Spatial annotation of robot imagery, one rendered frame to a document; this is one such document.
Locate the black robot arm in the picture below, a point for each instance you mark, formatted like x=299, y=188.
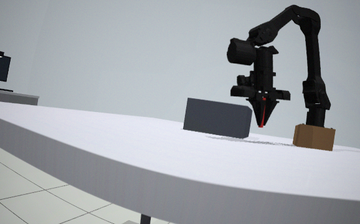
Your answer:
x=244, y=52

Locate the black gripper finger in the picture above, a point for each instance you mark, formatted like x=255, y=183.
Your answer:
x=258, y=108
x=269, y=106

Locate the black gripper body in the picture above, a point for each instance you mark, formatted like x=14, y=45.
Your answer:
x=263, y=81

